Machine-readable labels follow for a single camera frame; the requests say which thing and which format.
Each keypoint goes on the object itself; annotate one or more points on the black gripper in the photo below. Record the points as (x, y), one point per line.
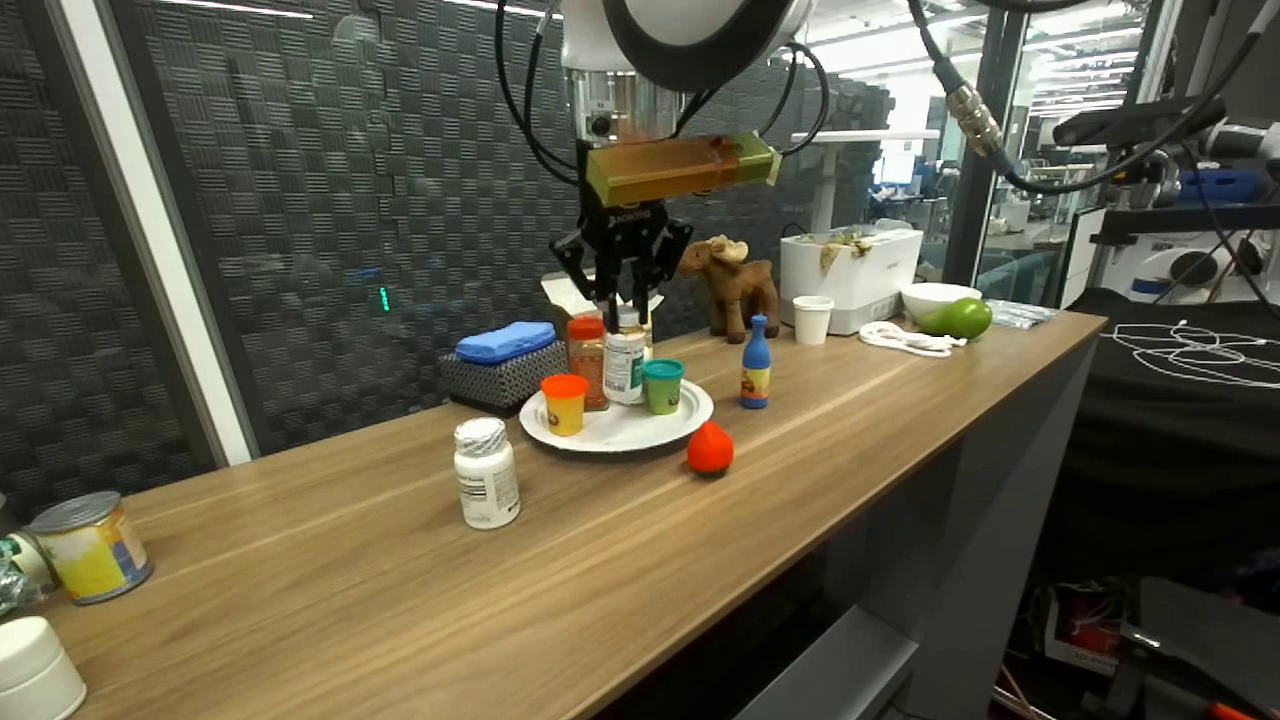
(627, 228)

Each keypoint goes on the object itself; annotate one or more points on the spice bottle with orange lid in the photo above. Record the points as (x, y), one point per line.
(588, 360)

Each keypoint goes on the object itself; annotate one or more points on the teal-lid play-doh tub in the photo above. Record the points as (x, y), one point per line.
(663, 387)

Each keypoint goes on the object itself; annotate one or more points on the blue toy bowling pin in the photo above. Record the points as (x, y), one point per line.
(757, 364)

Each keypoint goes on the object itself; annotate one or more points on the large white pill bottle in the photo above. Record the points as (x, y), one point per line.
(487, 478)

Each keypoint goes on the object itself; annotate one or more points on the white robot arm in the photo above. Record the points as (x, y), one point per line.
(681, 34)

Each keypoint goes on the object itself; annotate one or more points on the white paper plate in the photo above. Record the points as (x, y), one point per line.
(622, 428)

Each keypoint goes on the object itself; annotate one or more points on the open yellow cardboard box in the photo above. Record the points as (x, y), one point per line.
(552, 288)

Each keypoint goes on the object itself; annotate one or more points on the brown moose plush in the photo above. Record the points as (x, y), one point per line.
(742, 282)

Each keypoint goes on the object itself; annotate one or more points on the blue sponge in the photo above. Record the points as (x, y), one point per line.
(504, 340)

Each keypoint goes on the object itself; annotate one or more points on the grey perforated box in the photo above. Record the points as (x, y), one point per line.
(501, 382)

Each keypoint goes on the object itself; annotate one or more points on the white paper cup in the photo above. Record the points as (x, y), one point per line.
(814, 321)

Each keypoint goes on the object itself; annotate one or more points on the red ball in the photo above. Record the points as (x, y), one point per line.
(711, 449)

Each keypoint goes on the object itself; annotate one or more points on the white grey appliance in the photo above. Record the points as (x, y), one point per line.
(865, 282)

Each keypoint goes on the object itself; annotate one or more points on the white bowl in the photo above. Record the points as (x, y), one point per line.
(932, 299)

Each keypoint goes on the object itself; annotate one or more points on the green fruit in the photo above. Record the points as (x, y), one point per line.
(960, 316)

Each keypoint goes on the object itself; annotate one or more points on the white equipment box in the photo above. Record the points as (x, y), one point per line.
(1174, 264)

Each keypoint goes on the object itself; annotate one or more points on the white jar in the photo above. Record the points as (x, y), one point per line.
(35, 675)

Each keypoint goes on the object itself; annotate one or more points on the black vertical post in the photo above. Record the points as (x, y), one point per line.
(987, 201)

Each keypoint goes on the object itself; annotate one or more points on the white frame strip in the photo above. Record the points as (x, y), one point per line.
(144, 226)

